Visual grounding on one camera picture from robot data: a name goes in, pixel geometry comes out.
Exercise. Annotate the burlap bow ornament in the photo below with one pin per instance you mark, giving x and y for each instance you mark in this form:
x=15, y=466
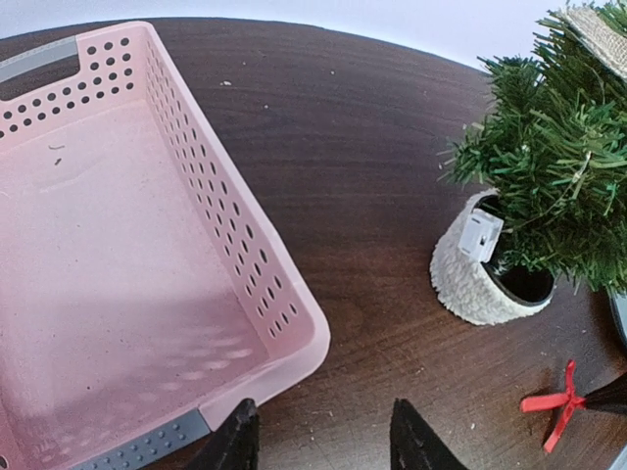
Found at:
x=606, y=43

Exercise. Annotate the red bow ornament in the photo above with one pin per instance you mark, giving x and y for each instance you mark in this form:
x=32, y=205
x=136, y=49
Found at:
x=567, y=401

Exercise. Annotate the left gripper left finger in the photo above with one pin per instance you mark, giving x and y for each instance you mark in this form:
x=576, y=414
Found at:
x=235, y=445

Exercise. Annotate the pink plastic basket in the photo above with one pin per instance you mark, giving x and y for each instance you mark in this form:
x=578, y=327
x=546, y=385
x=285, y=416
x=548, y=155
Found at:
x=144, y=292

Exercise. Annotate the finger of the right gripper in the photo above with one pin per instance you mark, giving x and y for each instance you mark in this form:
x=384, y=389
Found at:
x=610, y=398

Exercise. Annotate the white tree pot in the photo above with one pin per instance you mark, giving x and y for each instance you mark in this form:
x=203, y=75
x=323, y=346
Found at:
x=470, y=277

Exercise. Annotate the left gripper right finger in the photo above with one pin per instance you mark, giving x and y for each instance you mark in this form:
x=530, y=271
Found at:
x=414, y=444

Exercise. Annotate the small green christmas tree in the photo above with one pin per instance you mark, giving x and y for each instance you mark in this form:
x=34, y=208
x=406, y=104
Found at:
x=553, y=146

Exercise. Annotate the light green floral plate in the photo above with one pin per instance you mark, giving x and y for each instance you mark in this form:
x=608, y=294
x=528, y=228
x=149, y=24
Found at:
x=618, y=308

